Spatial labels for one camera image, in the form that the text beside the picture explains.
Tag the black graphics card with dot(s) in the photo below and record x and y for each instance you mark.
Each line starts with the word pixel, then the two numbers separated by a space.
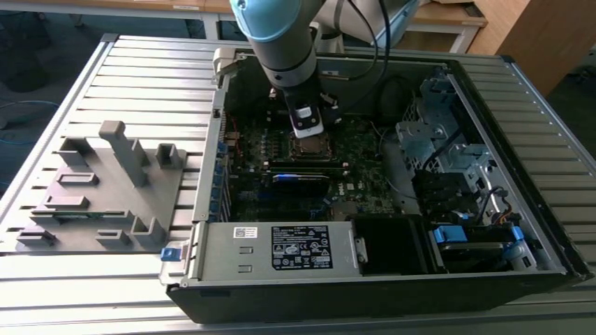
pixel 301 190

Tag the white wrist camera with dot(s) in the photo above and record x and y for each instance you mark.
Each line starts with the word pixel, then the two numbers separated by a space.
pixel 307 122

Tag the green RAM stick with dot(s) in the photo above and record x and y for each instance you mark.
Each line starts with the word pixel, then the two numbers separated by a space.
pixel 79 216

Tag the grey power supply unit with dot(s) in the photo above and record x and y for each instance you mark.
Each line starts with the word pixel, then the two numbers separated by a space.
pixel 219 251

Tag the black disk bay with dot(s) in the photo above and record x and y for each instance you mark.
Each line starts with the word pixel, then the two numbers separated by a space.
pixel 442 190

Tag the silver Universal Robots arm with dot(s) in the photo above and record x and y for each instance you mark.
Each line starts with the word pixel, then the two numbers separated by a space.
pixel 285 52

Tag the wooden cabinet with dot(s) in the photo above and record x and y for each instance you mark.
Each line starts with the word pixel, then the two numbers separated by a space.
pixel 535 35

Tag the silver CPU plate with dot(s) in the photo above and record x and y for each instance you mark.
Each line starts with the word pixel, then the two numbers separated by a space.
pixel 313 146

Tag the black power supply label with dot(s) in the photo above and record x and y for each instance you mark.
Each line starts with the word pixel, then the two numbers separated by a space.
pixel 302 247

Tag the silver metal drive cage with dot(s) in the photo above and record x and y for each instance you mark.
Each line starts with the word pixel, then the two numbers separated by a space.
pixel 419 132

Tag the blue disk carrier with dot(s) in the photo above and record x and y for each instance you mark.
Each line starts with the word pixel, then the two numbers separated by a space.
pixel 450 234

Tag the black plastic shroud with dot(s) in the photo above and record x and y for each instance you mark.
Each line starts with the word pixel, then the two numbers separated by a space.
pixel 387 244

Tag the black open PC case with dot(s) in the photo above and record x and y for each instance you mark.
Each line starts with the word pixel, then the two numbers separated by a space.
pixel 326 300

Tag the pale blue teach pendant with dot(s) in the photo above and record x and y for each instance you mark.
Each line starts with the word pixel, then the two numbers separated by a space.
pixel 401 24

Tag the black RAM slot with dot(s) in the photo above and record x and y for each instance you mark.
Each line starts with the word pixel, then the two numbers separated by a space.
pixel 303 169
pixel 303 163

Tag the white barcode sticker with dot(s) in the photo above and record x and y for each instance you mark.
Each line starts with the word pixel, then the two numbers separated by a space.
pixel 245 232

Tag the black hard disk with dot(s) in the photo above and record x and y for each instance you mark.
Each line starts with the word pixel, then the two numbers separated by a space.
pixel 470 256

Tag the wooden top desk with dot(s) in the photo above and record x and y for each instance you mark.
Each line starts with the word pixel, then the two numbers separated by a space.
pixel 447 17
pixel 117 3

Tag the grey case latch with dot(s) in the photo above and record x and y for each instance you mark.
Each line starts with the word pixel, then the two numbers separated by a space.
pixel 223 59

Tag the green motherboard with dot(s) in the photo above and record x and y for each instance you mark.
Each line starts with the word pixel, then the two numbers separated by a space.
pixel 369 174

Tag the blue case latch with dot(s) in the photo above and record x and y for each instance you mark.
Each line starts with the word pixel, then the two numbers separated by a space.
pixel 169 254

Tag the grey plastic parts rack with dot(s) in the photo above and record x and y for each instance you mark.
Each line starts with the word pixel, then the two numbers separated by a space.
pixel 117 195

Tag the metal CPU socket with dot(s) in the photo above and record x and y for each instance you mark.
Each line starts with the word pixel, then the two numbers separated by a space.
pixel 293 157

